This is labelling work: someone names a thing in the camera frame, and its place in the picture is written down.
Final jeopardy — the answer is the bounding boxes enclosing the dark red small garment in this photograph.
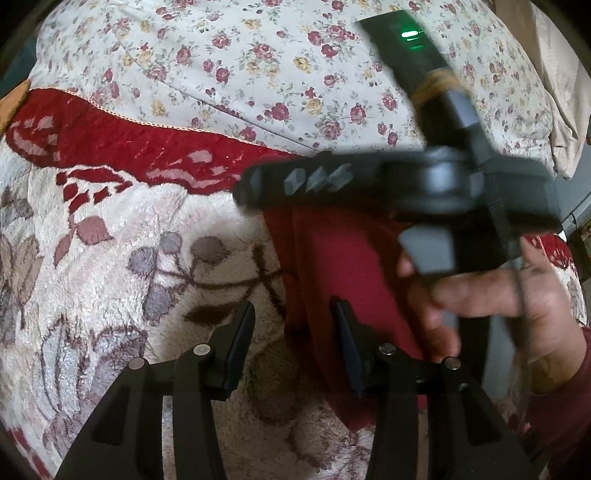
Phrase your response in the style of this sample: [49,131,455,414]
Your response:
[263,207,425,431]

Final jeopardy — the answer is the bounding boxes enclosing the person's right hand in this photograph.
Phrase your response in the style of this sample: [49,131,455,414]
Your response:
[397,239,590,394]

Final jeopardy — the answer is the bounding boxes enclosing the floral rose print quilt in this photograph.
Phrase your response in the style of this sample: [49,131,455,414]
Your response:
[31,1,553,166]

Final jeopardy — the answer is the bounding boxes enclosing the beige curtain cloth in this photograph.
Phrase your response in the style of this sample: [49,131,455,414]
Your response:
[495,1,590,179]

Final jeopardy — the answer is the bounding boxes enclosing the red and white floral blanket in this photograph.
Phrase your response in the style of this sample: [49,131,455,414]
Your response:
[0,87,588,480]

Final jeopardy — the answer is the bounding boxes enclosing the orange checked cushion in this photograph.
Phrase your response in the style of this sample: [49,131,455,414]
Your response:
[0,79,31,135]

